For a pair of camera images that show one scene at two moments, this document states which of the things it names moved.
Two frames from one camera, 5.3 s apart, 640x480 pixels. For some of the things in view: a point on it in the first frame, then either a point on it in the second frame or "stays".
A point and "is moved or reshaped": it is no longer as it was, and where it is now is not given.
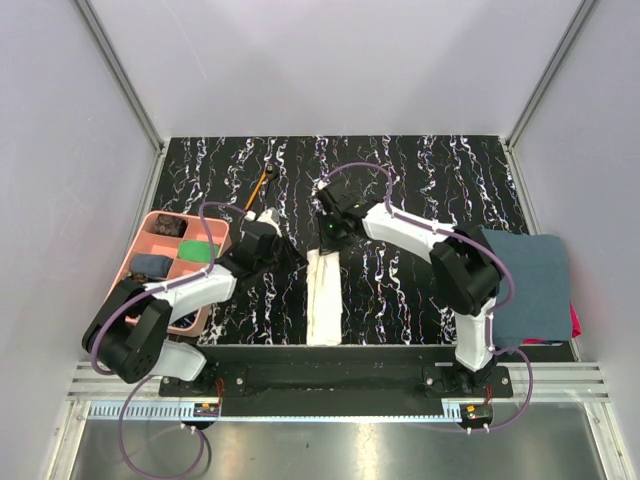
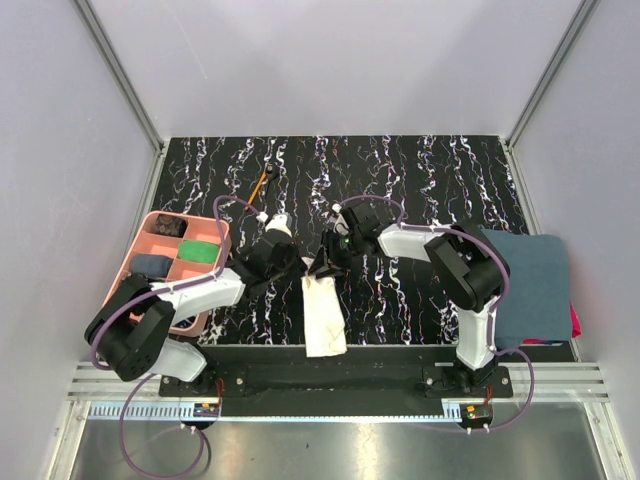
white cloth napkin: [324, 299] is moved or reshaped
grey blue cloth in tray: [150, 265] stays
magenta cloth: [575, 323] stays
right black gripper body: [331, 235] -> [338, 250]
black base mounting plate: [336, 380] stays
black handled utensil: [271, 172] stays
